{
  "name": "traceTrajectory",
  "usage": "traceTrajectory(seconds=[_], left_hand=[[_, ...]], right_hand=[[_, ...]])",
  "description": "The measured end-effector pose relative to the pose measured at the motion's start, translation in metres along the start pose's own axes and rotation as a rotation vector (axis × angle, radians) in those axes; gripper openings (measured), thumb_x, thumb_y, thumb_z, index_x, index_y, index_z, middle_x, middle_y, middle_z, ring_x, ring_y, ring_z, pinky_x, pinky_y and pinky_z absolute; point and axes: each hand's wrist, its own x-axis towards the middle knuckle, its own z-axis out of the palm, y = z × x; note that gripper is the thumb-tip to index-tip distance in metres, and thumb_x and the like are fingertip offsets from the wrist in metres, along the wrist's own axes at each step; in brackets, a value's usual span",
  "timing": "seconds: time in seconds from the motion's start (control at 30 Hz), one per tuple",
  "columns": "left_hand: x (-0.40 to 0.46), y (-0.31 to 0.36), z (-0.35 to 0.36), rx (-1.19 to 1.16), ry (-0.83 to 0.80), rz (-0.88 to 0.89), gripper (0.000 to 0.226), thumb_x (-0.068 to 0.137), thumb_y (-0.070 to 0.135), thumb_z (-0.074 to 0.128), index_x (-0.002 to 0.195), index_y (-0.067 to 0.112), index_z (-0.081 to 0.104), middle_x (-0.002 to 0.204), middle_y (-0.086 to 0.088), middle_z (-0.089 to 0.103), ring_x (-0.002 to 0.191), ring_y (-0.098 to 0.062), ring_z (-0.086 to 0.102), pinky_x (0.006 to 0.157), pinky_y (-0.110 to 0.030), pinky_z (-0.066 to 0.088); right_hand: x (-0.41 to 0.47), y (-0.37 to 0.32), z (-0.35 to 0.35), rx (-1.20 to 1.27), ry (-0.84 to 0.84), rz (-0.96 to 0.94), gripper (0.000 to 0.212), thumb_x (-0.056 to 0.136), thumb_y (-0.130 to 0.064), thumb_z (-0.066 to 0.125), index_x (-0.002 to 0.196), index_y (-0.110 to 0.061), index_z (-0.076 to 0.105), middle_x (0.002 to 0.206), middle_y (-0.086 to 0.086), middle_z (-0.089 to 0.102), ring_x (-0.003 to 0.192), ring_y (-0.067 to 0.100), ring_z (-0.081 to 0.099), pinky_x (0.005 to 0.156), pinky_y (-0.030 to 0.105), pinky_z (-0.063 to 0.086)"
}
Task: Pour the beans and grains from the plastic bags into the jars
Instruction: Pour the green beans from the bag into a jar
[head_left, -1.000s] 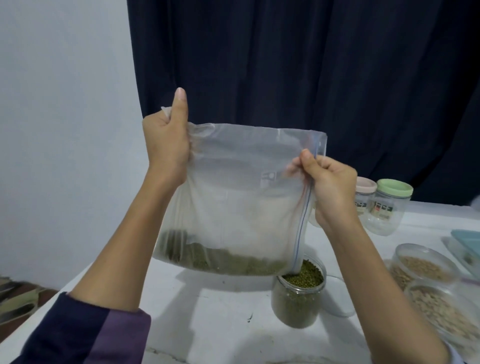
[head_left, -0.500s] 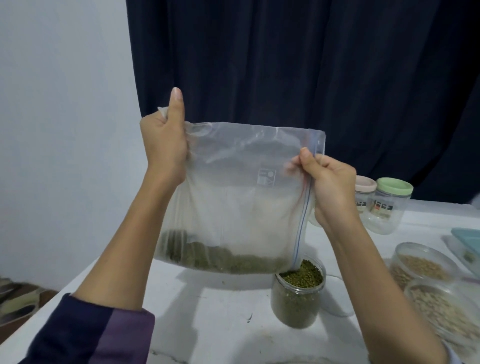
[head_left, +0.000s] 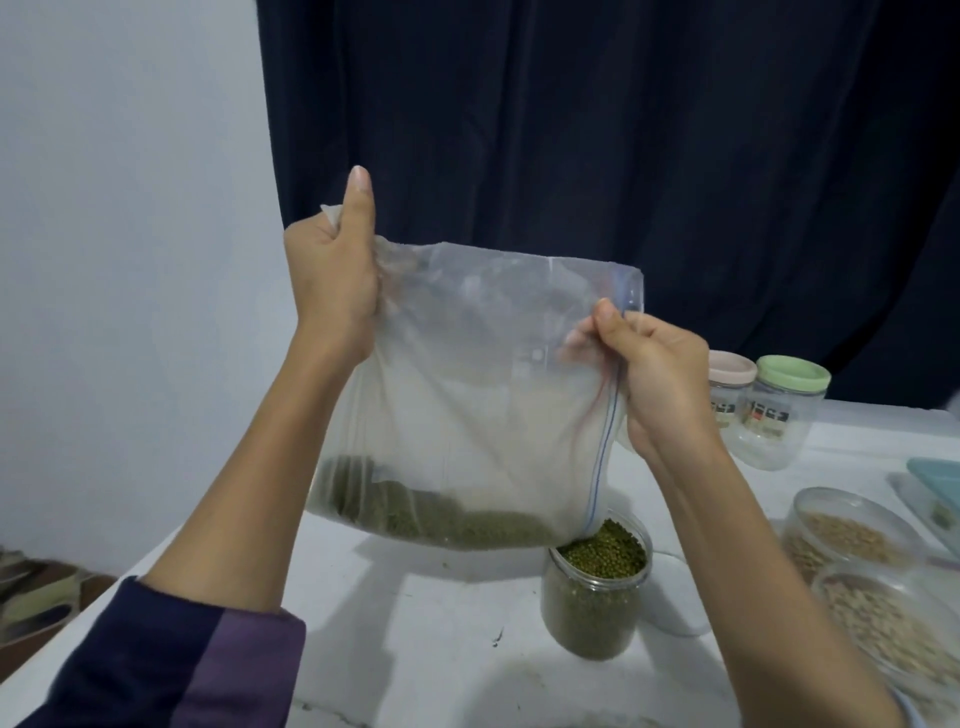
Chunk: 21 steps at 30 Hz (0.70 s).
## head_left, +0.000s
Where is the clear round lid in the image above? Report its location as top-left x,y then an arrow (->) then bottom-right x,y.
645,550 -> 716,639

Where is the person's left forearm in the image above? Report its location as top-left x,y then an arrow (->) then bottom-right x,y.
22,348 -> 369,728

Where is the clear bag with green beans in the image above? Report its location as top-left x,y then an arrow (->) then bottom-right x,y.
306,205 -> 645,552

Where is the person's right hand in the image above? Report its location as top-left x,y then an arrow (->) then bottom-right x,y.
564,298 -> 716,464

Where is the pile of yellow soybeans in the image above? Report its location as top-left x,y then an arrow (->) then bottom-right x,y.
790,513 -> 906,581

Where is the transparent jar pink lid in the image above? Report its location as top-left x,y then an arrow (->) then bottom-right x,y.
708,349 -> 761,429

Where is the person's right forearm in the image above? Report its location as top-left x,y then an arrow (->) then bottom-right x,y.
645,432 -> 924,728

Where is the transparent jar green lid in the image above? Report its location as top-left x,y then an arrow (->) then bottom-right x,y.
727,355 -> 834,473

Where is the pile of green beans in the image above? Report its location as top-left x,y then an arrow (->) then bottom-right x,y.
312,454 -> 650,659

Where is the person's left hand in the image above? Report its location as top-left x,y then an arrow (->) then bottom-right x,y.
285,165 -> 381,374

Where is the dark navy curtain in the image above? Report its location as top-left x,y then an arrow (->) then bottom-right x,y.
255,0 -> 960,411

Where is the teal lidded plastic container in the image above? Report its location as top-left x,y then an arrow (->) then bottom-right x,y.
906,457 -> 960,560

